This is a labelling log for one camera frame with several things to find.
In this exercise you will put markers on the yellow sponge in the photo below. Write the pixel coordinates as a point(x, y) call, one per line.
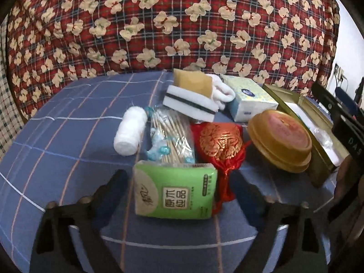
point(193, 81)

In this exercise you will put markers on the white gauze roll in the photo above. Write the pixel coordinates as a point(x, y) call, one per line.
point(129, 130)

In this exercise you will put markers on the bag of cotton swabs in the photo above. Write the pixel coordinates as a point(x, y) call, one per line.
point(170, 136)

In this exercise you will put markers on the blue plaid bed sheet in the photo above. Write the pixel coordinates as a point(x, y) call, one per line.
point(71, 136)

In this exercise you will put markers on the pale folded towel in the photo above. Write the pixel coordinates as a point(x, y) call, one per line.
point(223, 91)

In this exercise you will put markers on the green tissue pack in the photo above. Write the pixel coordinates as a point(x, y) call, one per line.
point(176, 190)

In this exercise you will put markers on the white sponge with black stripe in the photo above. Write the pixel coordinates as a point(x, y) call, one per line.
point(189, 105)

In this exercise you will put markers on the red plaid floral cushion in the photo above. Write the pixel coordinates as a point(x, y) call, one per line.
point(170, 20)

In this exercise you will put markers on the wall socket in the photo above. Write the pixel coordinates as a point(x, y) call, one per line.
point(338, 70)

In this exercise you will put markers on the pale blue tissue box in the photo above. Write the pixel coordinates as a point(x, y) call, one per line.
point(250, 99)

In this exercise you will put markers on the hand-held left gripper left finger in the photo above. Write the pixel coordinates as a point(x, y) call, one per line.
point(113, 186)

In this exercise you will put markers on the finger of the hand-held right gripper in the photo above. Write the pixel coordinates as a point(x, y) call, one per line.
point(327, 98)
point(345, 99)

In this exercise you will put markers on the rectangular gold tin box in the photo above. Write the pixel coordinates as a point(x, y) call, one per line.
point(320, 167)

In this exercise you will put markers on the white tin liner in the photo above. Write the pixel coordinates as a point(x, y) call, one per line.
point(298, 111)

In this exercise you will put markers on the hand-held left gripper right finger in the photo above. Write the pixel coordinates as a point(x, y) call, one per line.
point(241, 187)

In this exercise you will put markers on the green checked cloth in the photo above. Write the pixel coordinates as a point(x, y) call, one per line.
point(7, 113)

